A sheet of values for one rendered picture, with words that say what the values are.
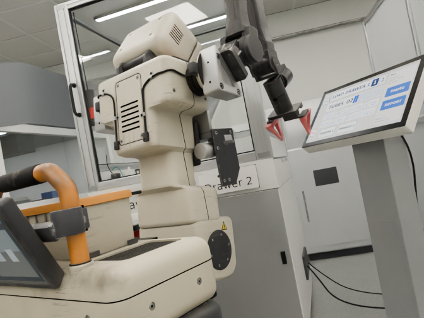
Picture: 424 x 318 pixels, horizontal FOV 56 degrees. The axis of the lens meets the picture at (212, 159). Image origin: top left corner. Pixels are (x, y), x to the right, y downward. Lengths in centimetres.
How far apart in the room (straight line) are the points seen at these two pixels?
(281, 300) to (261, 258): 21
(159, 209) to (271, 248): 97
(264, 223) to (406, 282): 65
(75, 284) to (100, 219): 16
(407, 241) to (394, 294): 23
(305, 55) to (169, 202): 447
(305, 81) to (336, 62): 45
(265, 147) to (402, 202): 64
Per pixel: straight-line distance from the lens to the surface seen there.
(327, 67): 536
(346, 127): 163
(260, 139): 190
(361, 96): 169
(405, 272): 171
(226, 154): 110
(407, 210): 168
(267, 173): 190
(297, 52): 537
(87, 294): 68
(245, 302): 205
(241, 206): 193
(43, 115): 265
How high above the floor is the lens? 93
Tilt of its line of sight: 2 degrees up
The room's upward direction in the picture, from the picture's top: 11 degrees counter-clockwise
